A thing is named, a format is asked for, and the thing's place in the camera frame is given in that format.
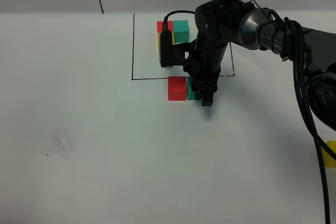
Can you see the yellow template block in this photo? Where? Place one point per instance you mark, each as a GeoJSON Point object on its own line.
{"type": "Point", "coordinates": [158, 41]}

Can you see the green template block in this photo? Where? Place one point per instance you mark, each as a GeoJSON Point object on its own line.
{"type": "Point", "coordinates": [181, 31]}

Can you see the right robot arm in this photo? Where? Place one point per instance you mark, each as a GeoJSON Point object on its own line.
{"type": "Point", "coordinates": [220, 22]}

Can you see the red template block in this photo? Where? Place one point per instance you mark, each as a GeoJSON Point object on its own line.
{"type": "Point", "coordinates": [160, 26]}

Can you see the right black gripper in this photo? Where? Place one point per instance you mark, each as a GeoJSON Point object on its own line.
{"type": "Point", "coordinates": [205, 65]}

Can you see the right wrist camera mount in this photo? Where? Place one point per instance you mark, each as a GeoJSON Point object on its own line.
{"type": "Point", "coordinates": [170, 54]}

